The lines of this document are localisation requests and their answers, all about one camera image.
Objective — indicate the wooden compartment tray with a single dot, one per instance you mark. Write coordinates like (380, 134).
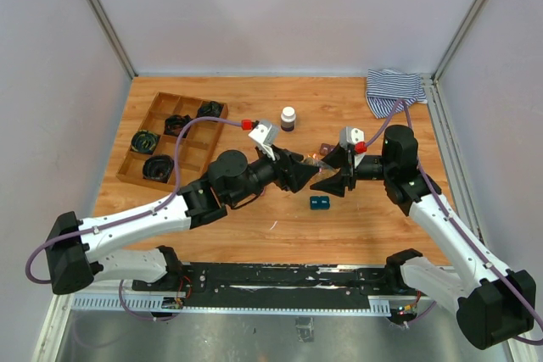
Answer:
(153, 147)

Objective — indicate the brown pill box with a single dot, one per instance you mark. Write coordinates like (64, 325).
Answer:
(325, 149)

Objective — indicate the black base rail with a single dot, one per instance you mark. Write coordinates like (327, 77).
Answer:
(275, 286)

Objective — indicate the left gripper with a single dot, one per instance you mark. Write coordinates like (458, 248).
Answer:
(292, 176)

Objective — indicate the striped blue cloth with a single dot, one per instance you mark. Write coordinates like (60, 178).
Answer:
(385, 87)

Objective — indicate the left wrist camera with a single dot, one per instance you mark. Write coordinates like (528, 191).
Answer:
(264, 135)

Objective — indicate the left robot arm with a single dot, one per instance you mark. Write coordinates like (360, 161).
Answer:
(82, 251)

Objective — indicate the clear glass pill bottle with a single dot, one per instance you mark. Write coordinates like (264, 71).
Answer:
(322, 166)

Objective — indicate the white cap pill bottle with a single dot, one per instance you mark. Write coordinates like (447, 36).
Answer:
(288, 119)

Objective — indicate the teal pill box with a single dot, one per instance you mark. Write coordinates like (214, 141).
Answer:
(319, 202)

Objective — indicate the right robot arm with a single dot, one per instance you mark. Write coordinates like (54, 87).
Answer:
(491, 302)

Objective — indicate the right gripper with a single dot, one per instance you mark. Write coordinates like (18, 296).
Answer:
(336, 184)

